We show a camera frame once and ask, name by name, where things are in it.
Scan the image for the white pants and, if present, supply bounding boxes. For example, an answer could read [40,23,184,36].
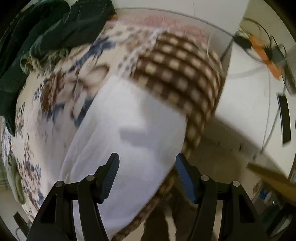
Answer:
[60,75,186,238]

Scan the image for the white bedside table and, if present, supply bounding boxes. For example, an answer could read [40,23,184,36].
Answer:
[204,43,295,178]

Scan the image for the orange power strip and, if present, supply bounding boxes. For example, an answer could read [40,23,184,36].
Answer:
[249,35,282,80]

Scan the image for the floral bed cover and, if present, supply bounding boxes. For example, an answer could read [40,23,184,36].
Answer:
[1,22,225,240]

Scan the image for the dark blue folded garment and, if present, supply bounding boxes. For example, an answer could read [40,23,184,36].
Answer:
[20,1,116,72]

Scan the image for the white headboard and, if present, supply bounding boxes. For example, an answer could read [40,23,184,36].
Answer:
[112,0,249,33]

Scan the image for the dark green fleece blanket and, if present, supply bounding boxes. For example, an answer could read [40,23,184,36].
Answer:
[1,1,70,136]

